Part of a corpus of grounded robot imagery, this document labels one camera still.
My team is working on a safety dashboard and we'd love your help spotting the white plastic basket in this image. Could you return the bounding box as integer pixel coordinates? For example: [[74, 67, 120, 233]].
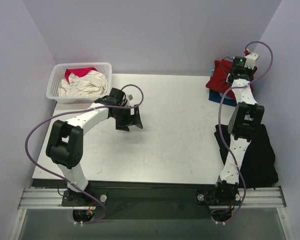
[[46, 62, 113, 104]]

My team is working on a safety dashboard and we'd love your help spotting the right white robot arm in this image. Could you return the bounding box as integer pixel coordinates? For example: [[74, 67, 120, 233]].
[[211, 52, 265, 204]]

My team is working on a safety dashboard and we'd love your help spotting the turquoise folded t-shirt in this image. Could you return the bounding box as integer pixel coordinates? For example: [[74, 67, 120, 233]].
[[210, 69, 233, 100]]

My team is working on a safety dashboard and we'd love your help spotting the aluminium rail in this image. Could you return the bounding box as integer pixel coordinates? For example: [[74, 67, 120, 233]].
[[18, 187, 287, 210]]

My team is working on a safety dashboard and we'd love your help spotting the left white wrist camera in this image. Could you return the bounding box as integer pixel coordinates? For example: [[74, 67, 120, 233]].
[[126, 94, 133, 101]]

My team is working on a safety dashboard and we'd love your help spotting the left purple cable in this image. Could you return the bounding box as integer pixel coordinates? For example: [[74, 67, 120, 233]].
[[24, 84, 145, 224]]

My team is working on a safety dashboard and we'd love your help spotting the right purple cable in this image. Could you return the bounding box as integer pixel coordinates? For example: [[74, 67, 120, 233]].
[[211, 41, 274, 224]]

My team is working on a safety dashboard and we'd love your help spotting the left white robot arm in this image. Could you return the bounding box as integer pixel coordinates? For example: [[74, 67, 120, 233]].
[[45, 88, 143, 206]]

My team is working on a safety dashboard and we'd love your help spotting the dark red t-shirt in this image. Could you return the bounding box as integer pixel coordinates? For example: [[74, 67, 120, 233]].
[[206, 60, 257, 105]]

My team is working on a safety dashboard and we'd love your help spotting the purple cable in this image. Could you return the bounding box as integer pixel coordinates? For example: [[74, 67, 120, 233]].
[[24, 84, 145, 224], [211, 41, 274, 224]]

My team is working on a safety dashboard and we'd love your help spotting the dark blue folded t-shirt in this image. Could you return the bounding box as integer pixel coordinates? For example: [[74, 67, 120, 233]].
[[208, 89, 237, 107]]

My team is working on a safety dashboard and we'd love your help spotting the black t-shirt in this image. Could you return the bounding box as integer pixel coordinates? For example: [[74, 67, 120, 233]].
[[214, 124, 279, 188]]

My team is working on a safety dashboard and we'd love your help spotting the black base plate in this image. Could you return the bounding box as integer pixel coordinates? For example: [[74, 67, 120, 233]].
[[61, 189, 108, 207], [196, 188, 241, 206]]

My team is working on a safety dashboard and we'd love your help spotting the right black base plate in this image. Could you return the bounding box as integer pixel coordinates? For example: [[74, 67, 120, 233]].
[[196, 188, 241, 206]]

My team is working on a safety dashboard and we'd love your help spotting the cream white t-shirt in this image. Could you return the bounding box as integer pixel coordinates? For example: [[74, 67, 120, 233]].
[[58, 70, 108, 97]]

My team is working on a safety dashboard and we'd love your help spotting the bright red t-shirt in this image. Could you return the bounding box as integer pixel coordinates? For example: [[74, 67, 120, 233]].
[[64, 67, 98, 84]]

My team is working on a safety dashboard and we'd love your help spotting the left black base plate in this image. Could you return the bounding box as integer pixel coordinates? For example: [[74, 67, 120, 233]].
[[61, 189, 108, 207]]

